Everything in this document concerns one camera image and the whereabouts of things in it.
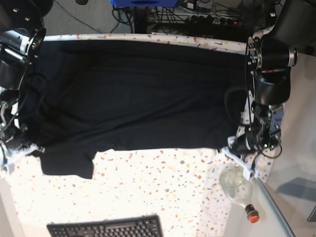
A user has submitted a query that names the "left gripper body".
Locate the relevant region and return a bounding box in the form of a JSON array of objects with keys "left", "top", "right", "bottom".
[{"left": 229, "top": 103, "right": 284, "bottom": 156}]

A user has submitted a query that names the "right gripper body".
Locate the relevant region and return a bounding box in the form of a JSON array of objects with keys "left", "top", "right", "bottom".
[{"left": 0, "top": 96, "right": 30, "bottom": 153}]

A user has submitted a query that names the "black t-shirt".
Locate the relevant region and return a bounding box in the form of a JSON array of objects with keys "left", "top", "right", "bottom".
[{"left": 19, "top": 40, "right": 246, "bottom": 179}]

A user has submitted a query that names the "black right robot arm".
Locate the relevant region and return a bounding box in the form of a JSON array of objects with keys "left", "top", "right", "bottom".
[{"left": 0, "top": 0, "right": 52, "bottom": 174}]

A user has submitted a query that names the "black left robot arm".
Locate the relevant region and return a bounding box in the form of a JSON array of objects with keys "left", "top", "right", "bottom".
[{"left": 222, "top": 0, "right": 316, "bottom": 180}]

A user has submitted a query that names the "clear bottle with red cap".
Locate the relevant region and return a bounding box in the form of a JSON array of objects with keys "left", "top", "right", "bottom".
[{"left": 219, "top": 163, "right": 260, "bottom": 224}]

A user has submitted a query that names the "terrazzo pattern tablecloth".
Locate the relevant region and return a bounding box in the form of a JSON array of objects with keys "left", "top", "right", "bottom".
[{"left": 0, "top": 33, "right": 249, "bottom": 237}]

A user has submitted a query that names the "black computer keyboard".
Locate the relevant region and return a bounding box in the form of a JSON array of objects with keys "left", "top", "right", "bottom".
[{"left": 46, "top": 215, "right": 163, "bottom": 237}]

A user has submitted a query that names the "black power strip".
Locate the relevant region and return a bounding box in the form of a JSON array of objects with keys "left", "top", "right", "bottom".
[{"left": 184, "top": 14, "right": 244, "bottom": 26}]

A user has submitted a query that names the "blue box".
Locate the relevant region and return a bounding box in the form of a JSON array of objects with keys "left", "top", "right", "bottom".
[{"left": 110, "top": 0, "right": 184, "bottom": 7}]

